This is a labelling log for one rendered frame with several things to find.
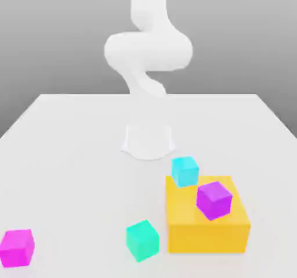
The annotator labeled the small cyan cube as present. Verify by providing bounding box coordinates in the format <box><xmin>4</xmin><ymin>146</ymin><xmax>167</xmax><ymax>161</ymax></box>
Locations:
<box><xmin>171</xmin><ymin>156</ymin><xmax>200</xmax><ymax>188</ymax></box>

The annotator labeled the small purple cube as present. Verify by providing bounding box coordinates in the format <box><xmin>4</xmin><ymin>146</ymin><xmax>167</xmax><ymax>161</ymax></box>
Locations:
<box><xmin>196</xmin><ymin>181</ymin><xmax>233</xmax><ymax>221</ymax></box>

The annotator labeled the small turquoise cube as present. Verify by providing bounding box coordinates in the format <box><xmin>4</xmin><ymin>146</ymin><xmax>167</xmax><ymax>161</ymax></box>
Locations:
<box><xmin>125</xmin><ymin>219</ymin><xmax>160</xmax><ymax>263</ymax></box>

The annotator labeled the small magenta cube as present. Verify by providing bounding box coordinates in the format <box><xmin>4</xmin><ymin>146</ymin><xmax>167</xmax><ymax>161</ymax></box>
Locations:
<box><xmin>0</xmin><ymin>229</ymin><xmax>35</xmax><ymax>269</ymax></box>

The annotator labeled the large yellow box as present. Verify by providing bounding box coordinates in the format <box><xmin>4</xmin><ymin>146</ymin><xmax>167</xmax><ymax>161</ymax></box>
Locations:
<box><xmin>165</xmin><ymin>175</ymin><xmax>251</xmax><ymax>254</ymax></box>

